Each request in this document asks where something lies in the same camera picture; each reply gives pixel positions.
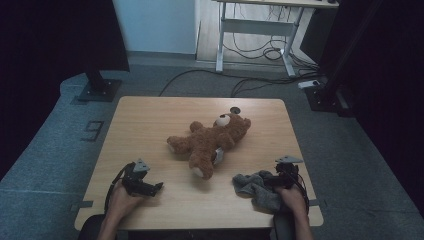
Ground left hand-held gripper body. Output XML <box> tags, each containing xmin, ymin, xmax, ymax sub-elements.
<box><xmin>120</xmin><ymin>158</ymin><xmax>153</xmax><ymax>197</ymax></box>

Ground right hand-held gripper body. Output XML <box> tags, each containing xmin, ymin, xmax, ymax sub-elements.
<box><xmin>274</xmin><ymin>155</ymin><xmax>304</xmax><ymax>188</ymax></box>

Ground grey terry cloth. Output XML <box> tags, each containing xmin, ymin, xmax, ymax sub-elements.
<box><xmin>232</xmin><ymin>170</ymin><xmax>284</xmax><ymax>213</ymax></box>

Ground brown teddy bear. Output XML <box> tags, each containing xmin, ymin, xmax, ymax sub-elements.
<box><xmin>166</xmin><ymin>112</ymin><xmax>252</xmax><ymax>181</ymax></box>

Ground person's right hand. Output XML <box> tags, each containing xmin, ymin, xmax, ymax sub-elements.
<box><xmin>275</xmin><ymin>185</ymin><xmax>308</xmax><ymax>214</ymax></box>

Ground person's left hand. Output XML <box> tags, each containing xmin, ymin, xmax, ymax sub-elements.
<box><xmin>108</xmin><ymin>182</ymin><xmax>144</xmax><ymax>221</ymax></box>

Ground grey tape strip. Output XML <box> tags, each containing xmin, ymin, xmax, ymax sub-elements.
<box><xmin>69</xmin><ymin>200</ymin><xmax>95</xmax><ymax>213</ymax></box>
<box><xmin>308</xmin><ymin>198</ymin><xmax>329</xmax><ymax>208</ymax></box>

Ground dark tape floor mark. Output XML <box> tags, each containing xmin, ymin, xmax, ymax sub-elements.
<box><xmin>80</xmin><ymin>120</ymin><xmax>105</xmax><ymax>143</ymax></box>

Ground black slanted stand with base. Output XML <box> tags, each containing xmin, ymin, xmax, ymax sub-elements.
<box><xmin>304</xmin><ymin>0</ymin><xmax>384</xmax><ymax>118</ymax></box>

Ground white power strip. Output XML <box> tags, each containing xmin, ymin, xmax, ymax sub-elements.
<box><xmin>297</xmin><ymin>79</ymin><xmax>321</xmax><ymax>90</ymax></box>

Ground black stand base left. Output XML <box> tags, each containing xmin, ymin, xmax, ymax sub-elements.
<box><xmin>77</xmin><ymin>70</ymin><xmax>123</xmax><ymax>103</ymax></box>

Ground black curtain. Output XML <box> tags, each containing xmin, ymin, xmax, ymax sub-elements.
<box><xmin>0</xmin><ymin>0</ymin><xmax>131</xmax><ymax>181</ymax></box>
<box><xmin>299</xmin><ymin>0</ymin><xmax>424</xmax><ymax>218</ymax></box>

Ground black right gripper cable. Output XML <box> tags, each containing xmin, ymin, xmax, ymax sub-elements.
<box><xmin>283</xmin><ymin>163</ymin><xmax>311</xmax><ymax>208</ymax></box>

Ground black floor cables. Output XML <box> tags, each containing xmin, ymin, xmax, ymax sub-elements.
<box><xmin>158</xmin><ymin>3</ymin><xmax>324</xmax><ymax>98</ymax></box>

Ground white desk frame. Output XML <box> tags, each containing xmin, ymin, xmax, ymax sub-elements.
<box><xmin>213</xmin><ymin>0</ymin><xmax>340</xmax><ymax>78</ymax></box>

